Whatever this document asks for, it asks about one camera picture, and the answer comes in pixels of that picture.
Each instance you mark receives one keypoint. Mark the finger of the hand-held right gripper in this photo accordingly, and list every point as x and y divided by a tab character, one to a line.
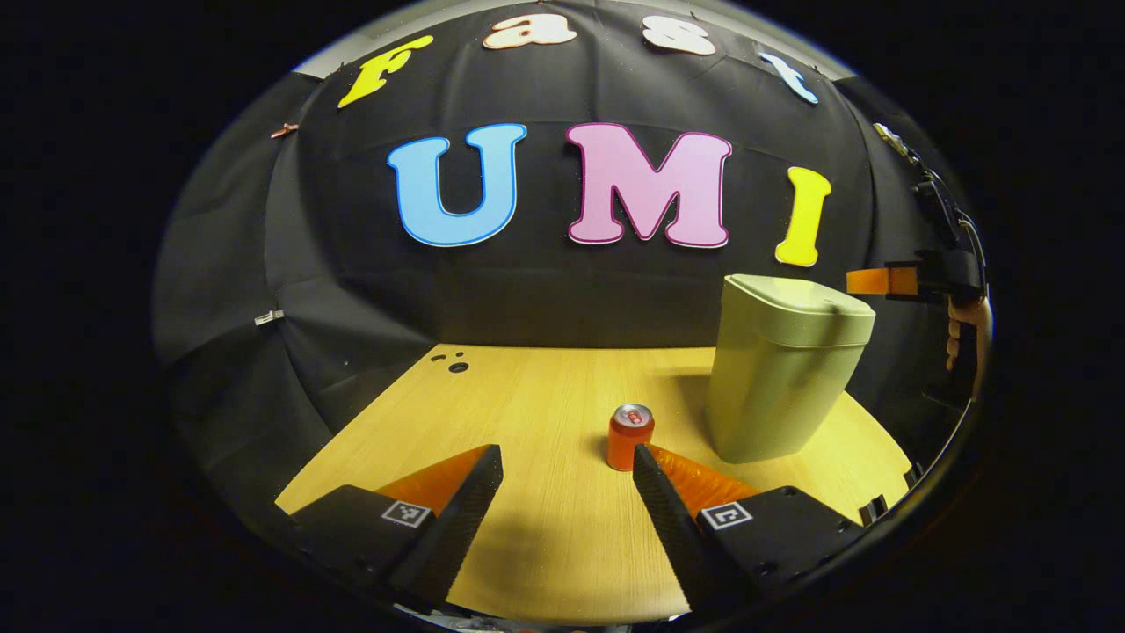
879	281

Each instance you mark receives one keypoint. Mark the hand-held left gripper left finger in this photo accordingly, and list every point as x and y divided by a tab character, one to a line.
448	536

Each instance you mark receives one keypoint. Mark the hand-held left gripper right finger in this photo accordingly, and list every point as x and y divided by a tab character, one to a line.
677	527

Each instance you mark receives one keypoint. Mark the orange pop can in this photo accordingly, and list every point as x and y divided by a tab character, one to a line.
629	440

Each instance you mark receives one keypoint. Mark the green desktop garbage bin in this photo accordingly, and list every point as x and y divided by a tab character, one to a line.
782	378

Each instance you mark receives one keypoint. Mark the wooden desktop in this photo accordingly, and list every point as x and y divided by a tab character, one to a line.
527	396

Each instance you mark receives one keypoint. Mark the silver cloth clip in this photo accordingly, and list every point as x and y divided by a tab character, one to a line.
268	316

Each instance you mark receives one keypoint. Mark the copper cloth clip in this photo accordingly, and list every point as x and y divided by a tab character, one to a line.
284	130

